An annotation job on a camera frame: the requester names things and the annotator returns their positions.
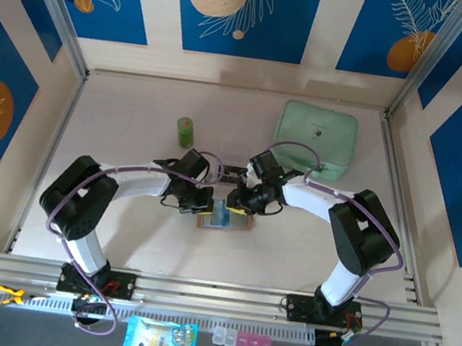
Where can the aluminium mounting rail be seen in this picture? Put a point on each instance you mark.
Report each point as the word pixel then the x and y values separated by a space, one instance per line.
pixel 213 294

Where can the mint green zip pouch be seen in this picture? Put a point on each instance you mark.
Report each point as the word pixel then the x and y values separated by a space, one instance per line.
pixel 316 129

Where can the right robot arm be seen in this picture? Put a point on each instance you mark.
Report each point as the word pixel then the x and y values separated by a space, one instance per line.
pixel 361 236

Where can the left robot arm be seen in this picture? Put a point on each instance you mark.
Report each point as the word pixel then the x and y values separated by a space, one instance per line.
pixel 78 202

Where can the pink leather card holder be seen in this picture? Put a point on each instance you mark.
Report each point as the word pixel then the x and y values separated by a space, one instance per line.
pixel 245 224

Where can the aluminium frame post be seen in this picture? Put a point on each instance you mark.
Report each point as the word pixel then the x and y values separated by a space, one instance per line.
pixel 55 3
pixel 428 59

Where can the black VIP card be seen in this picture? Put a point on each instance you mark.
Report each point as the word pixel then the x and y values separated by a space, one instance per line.
pixel 235 169

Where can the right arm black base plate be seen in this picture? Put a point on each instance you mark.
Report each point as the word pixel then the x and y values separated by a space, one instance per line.
pixel 299 309

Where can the green bottle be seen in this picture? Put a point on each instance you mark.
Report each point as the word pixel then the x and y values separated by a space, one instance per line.
pixel 185 133

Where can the yellow fish toy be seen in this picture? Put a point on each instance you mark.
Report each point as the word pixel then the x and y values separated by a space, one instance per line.
pixel 4 295

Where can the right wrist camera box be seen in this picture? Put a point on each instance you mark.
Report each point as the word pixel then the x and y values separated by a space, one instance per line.
pixel 252 178

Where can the pink pill box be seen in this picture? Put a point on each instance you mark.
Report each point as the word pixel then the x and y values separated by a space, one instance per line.
pixel 253 343

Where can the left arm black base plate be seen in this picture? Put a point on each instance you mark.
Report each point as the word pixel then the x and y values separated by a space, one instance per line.
pixel 123 285

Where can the aluminium table side rail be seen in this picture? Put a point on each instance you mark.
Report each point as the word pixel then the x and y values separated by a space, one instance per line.
pixel 392 162
pixel 62 126

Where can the dark blue card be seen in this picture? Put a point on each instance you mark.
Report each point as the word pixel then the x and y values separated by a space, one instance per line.
pixel 220 215

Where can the blue snack packet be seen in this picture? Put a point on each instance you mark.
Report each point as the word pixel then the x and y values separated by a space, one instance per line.
pixel 158 340

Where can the clear pill box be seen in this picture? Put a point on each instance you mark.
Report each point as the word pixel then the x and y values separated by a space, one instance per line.
pixel 224 338

